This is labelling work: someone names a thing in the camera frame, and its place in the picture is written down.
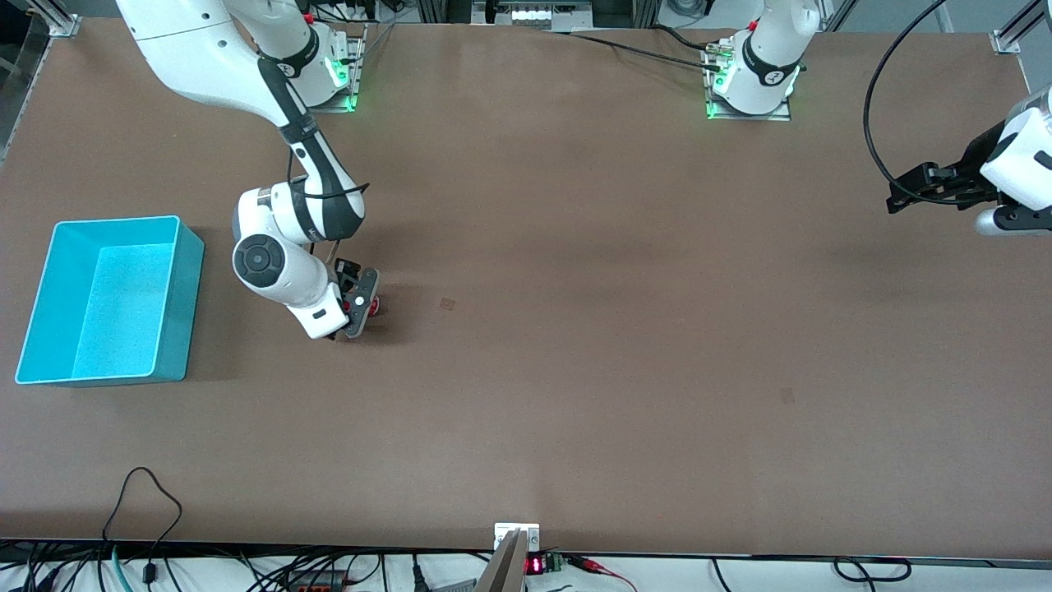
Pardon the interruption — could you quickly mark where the blue plastic box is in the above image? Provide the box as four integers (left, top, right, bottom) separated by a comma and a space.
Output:
15, 215, 205, 386

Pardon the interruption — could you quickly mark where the black power strip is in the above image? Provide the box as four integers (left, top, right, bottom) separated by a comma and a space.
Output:
284, 570, 356, 592

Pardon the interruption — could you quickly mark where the grey metal bar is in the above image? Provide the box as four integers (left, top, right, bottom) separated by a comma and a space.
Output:
475, 530, 528, 592

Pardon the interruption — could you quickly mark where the white lit device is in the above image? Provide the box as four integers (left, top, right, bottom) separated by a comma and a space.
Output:
510, 4, 593, 25

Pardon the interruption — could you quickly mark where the aluminium frame profile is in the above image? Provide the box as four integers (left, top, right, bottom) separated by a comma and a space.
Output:
990, 0, 1052, 55
33, 0, 81, 38

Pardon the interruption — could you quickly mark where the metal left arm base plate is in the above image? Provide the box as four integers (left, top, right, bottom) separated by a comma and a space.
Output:
704, 41, 792, 122

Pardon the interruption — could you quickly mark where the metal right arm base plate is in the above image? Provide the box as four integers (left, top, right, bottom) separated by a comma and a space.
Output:
308, 23, 367, 113

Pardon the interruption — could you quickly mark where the thin black looped cable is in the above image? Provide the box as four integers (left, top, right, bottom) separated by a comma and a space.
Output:
101, 467, 183, 585

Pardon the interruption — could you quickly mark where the white mounting bracket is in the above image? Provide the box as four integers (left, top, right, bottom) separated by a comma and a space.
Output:
494, 523, 541, 553

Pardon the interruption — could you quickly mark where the black cable on table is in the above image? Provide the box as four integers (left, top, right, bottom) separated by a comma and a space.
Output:
547, 27, 728, 71

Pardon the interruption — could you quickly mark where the red wire with clips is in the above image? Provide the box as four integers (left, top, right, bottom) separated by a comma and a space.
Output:
567, 555, 638, 591

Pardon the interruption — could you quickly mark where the black coiled cable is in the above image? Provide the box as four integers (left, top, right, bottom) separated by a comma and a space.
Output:
833, 557, 913, 583

